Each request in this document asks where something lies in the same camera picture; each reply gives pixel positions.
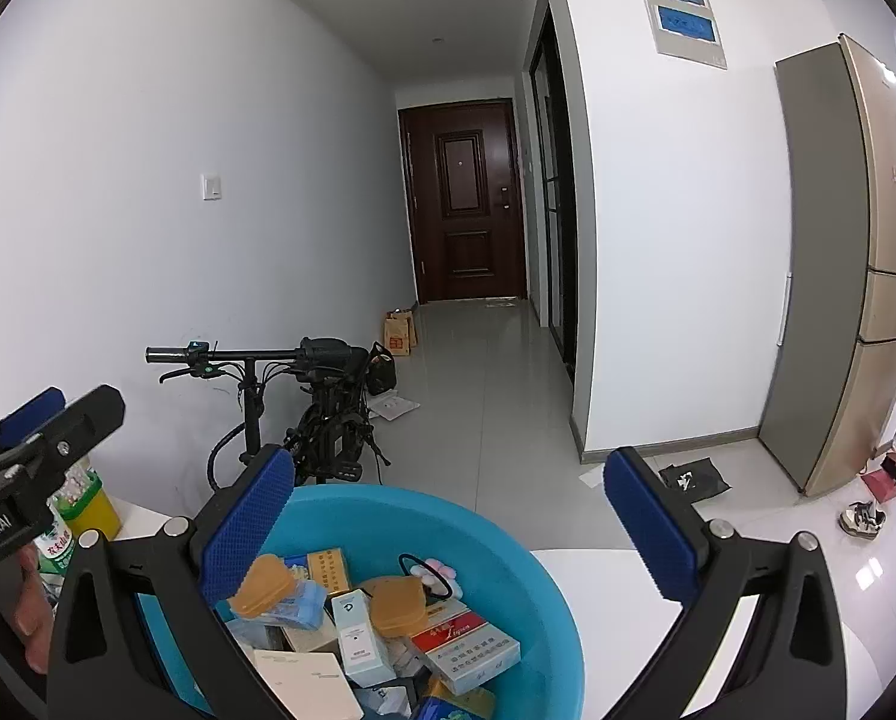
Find white flat box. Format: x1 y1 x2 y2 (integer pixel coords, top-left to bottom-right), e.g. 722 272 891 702
367 395 422 421

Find pale blue packet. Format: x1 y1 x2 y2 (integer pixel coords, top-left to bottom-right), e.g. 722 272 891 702
263 580 327 632

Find black framed glass door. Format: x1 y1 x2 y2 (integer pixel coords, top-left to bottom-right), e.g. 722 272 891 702
526 4 580 383

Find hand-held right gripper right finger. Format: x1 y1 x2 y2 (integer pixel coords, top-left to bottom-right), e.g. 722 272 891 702
601 446 850 720

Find yellow plastic container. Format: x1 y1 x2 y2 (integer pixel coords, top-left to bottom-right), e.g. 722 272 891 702
61 469 122 541

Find gold grey refrigerator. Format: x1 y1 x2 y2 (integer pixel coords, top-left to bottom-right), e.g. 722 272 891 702
759 34 896 497

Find amber soap box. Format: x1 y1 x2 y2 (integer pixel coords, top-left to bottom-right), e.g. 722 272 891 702
226 553 296 621
359 577 428 635

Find black plastic bag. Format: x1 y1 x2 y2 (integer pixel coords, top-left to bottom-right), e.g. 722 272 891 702
658 460 732 502

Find pink red box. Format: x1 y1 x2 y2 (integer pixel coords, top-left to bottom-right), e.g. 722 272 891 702
860 457 896 503

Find dark brown door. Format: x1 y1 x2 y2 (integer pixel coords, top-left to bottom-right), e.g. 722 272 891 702
397 99 529 303

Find red and white box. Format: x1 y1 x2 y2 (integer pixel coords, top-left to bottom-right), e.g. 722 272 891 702
409 610 522 696

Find person's left hand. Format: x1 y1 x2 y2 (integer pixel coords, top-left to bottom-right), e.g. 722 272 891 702
0 547 57 676

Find green label water bottle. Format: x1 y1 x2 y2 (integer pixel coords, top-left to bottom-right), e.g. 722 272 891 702
31 465 81 578

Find brown paper bag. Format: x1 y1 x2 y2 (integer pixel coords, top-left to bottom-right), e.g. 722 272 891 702
383 307 419 352

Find blue plastic basin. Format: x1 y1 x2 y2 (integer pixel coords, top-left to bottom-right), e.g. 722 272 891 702
134 484 585 720

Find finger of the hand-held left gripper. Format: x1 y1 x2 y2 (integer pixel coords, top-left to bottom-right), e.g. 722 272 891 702
0 384 127 500
0 388 66 466

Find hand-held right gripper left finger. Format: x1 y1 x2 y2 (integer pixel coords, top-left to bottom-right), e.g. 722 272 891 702
44 444 296 720

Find grey wall panel blue windows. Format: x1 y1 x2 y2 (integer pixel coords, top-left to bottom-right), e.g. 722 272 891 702
630 0 730 70

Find pink white plush hair tie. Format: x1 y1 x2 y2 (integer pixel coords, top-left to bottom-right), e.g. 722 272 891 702
397 553 462 605

